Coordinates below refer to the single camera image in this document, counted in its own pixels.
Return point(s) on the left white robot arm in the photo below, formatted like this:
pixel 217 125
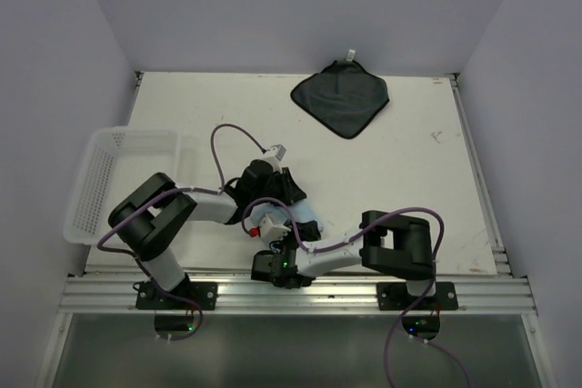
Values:
pixel 149 219

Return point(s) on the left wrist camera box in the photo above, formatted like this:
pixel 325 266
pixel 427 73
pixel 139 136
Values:
pixel 275 154

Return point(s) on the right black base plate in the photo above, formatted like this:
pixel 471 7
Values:
pixel 393 296

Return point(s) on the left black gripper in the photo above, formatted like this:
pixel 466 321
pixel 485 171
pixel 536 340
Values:
pixel 290 191

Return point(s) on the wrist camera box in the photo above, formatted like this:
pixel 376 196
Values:
pixel 269 230
pixel 275 154

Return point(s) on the dark grey towel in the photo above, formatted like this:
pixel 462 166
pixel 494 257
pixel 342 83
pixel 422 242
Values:
pixel 344 97

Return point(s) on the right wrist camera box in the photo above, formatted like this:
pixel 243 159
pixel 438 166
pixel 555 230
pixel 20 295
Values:
pixel 269 230

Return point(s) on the light blue towel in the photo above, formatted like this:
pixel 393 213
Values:
pixel 301 211

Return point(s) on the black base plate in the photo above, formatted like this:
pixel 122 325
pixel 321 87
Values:
pixel 187 295
pixel 393 296

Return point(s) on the white plastic basket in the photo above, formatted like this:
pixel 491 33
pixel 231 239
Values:
pixel 116 161

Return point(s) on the aluminium mounting rail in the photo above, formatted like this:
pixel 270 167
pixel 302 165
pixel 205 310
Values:
pixel 109 292

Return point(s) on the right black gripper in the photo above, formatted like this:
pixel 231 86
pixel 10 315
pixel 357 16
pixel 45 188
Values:
pixel 309 231

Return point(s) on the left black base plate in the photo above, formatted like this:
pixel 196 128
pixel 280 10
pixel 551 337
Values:
pixel 187 295

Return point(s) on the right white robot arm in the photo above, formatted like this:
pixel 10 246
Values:
pixel 297 254

